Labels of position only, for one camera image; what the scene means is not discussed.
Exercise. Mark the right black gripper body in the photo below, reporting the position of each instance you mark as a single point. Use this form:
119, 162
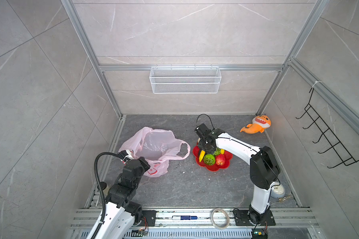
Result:
203, 146

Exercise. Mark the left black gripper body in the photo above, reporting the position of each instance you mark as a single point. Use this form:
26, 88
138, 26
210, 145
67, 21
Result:
143, 167

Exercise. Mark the yellow banana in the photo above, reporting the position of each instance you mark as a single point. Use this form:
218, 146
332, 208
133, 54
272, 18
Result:
201, 155

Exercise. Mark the green bumpy fruit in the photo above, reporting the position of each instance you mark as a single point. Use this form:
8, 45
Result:
209, 159

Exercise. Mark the red fruit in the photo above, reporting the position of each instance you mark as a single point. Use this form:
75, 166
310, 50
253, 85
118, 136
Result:
220, 160

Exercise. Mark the red flower-shaped bowl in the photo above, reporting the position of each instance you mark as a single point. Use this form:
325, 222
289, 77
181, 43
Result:
228, 157

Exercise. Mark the pink plastic bag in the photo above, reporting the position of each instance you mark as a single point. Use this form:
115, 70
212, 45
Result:
158, 147

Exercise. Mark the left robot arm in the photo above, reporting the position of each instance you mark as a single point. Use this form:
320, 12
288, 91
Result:
119, 213

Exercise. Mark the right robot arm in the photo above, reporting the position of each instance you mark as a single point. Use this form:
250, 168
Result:
264, 168

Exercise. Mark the orange shark plush toy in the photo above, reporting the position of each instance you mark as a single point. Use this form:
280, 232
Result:
259, 124

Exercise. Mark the blue white marker pen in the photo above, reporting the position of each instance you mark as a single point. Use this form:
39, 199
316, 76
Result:
184, 217

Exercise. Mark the white tape roll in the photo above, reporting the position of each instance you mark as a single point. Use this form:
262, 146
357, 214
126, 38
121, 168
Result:
219, 219

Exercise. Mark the small grey alarm clock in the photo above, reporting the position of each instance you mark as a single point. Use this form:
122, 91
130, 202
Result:
278, 191

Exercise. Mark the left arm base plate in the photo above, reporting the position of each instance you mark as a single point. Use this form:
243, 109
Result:
149, 217

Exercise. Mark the white wire mesh basket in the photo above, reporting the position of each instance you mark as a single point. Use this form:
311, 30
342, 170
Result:
185, 80

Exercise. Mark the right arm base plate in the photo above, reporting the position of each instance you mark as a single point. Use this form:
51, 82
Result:
242, 218

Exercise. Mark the black wire hook rack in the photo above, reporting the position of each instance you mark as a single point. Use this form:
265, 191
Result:
326, 133

